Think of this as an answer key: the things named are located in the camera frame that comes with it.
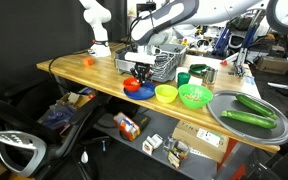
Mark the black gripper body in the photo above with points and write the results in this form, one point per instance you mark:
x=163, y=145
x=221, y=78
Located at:
x=141, y=69

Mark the orange plastic bowl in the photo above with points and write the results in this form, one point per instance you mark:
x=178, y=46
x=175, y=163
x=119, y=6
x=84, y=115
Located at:
x=131, y=85

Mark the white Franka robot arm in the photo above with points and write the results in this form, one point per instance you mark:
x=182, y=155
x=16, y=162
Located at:
x=97, y=20

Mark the yellow plastic bowl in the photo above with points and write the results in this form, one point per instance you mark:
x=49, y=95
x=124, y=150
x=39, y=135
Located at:
x=166, y=94

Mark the green plastic bowl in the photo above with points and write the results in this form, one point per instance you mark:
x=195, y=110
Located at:
x=204, y=93

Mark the blue plastic plate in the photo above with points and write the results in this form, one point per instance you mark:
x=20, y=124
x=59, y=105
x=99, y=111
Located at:
x=147, y=93

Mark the grey dish drying rack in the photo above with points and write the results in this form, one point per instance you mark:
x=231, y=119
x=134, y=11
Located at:
x=122, y=65

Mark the dark green plastic cup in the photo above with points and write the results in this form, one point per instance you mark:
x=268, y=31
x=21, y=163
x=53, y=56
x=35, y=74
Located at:
x=183, y=80

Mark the flat black box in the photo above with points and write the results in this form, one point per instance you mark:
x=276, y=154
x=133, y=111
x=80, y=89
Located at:
x=141, y=120

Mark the grey lower table shelf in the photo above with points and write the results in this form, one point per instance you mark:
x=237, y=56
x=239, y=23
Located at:
x=157, y=125

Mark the orange colourful snack box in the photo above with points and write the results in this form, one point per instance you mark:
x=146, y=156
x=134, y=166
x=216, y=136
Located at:
x=125, y=126

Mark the yellow rubber duck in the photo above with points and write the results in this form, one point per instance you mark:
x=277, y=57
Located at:
x=184, y=42

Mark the pile of pale nuts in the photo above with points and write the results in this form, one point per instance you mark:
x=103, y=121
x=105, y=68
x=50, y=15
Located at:
x=192, y=98

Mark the small orange block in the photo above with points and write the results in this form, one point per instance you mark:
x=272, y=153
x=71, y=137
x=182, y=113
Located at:
x=88, y=61

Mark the shiny metal cup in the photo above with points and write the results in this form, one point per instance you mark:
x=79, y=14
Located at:
x=210, y=76

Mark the small white carton box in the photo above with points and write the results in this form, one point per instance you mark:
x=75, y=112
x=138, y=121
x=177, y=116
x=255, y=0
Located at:
x=152, y=143

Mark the large printed cardboard box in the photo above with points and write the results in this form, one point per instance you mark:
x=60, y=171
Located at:
x=190, y=133

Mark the clear plastic container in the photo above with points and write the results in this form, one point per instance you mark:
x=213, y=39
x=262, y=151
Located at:
x=177, y=151

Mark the red white marker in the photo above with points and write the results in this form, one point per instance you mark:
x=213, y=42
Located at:
x=229, y=59

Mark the blue plastic bag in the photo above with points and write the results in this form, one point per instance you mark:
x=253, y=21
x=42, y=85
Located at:
x=59, y=115

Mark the blue metal stand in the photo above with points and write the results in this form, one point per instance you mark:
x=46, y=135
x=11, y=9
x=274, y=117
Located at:
x=249, y=40

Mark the green cucumber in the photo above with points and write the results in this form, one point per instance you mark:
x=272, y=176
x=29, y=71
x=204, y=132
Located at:
x=249, y=118
x=255, y=105

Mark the round silver metal tray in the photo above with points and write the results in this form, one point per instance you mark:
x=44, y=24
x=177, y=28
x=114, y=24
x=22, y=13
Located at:
x=250, y=133

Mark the plain brown cardboard box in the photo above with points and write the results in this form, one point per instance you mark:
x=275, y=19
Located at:
x=272, y=65

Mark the black grey office chair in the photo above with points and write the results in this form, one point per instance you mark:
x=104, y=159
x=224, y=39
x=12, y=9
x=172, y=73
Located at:
x=20, y=140

